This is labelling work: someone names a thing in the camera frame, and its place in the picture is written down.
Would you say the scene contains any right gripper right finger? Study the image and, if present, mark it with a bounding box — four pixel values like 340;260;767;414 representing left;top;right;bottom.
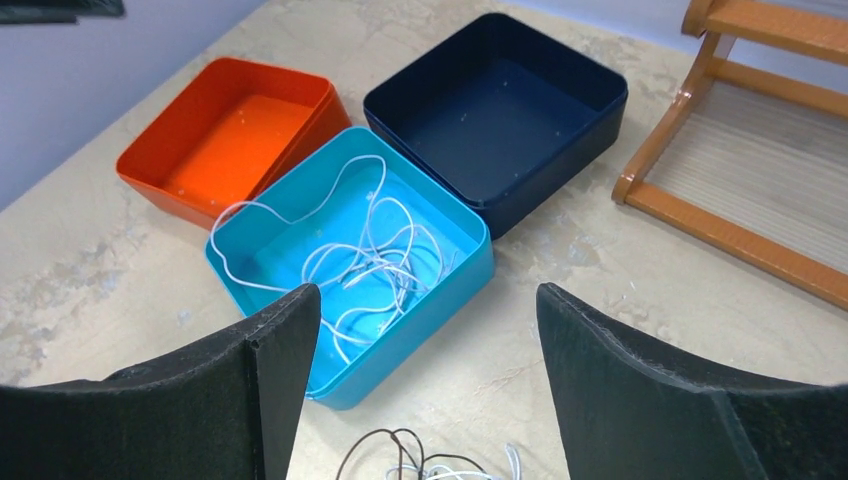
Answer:
536;283;847;479

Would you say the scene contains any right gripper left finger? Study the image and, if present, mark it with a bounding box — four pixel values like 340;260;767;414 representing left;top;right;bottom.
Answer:
1;284;321;479

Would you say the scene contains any brown cable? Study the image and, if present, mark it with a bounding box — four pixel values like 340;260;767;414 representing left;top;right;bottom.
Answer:
334;427;492;480

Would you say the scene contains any light blue plastic tray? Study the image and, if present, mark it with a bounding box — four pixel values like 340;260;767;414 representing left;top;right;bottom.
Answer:
205;127;495;410

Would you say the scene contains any wooden shelf rack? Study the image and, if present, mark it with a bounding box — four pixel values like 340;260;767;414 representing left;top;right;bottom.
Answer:
612;1;847;307

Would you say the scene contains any orange plastic tray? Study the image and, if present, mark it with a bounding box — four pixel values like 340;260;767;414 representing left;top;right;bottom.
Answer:
115;57;352;229

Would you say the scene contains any dark blue plastic tray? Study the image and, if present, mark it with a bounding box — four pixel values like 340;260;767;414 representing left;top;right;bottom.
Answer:
363;12;628;238

